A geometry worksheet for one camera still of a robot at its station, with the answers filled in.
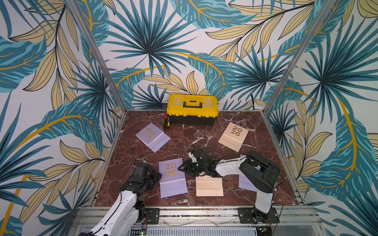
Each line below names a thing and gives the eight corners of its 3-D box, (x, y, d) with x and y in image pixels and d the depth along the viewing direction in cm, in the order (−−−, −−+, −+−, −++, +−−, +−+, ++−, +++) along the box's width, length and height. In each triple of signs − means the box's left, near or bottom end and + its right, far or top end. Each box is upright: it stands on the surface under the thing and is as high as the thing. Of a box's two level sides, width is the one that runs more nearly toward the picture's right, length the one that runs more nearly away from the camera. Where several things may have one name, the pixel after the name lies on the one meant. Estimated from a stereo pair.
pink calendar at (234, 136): (218, 142, 104) (218, 140, 102) (229, 123, 115) (230, 121, 113) (238, 152, 99) (239, 150, 98) (248, 131, 110) (249, 129, 108)
